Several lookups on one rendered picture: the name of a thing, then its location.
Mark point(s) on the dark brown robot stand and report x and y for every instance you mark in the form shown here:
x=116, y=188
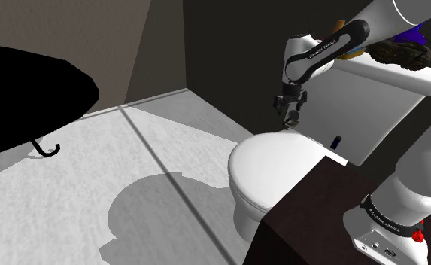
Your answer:
x=310, y=216

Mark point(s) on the white toilet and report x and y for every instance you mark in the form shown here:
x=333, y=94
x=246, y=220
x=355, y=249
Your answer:
x=273, y=165

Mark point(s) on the small dark blue object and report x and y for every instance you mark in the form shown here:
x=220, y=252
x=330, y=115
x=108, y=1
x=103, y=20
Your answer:
x=335, y=142

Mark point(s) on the yellow and blue object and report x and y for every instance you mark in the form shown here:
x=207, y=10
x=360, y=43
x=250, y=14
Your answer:
x=350, y=55

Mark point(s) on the brown shoe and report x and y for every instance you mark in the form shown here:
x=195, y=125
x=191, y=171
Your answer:
x=398, y=53

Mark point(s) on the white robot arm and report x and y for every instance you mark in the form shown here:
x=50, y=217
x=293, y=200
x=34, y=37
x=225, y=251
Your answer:
x=417, y=172

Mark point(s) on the blue purple object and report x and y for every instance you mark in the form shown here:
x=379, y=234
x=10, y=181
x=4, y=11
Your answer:
x=409, y=35

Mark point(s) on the orange cylinder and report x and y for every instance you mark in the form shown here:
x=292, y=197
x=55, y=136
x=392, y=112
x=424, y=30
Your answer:
x=338, y=25

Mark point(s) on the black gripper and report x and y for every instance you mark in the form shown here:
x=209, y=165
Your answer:
x=291, y=90

